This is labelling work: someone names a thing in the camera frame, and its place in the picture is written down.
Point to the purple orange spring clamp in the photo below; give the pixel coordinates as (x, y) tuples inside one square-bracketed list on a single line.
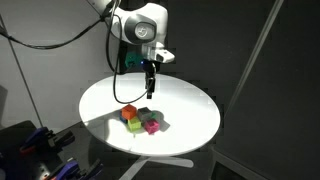
[(73, 168), (40, 138)]

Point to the yellow-green toy block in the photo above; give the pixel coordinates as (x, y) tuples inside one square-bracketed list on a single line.
[(134, 124)]

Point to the magenta toy block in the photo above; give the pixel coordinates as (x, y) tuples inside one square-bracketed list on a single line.
[(151, 126)]

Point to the teal wrist camera box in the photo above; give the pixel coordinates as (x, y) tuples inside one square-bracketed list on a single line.
[(132, 60)]

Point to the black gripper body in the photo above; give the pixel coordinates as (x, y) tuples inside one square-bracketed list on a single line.
[(149, 69)]

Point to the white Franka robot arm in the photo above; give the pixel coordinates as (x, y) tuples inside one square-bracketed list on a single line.
[(140, 20)]

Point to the blue toy block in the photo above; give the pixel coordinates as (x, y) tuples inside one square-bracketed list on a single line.
[(122, 118)]

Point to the white table base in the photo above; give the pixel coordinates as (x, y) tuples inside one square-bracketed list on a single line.
[(166, 161)]

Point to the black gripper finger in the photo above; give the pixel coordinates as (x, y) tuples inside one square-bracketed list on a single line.
[(147, 86), (152, 88)]

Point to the orange toy block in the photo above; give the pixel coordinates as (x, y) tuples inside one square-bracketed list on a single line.
[(128, 111)]

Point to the thin metal stand pole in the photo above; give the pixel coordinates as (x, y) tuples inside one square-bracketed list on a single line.
[(21, 71)]

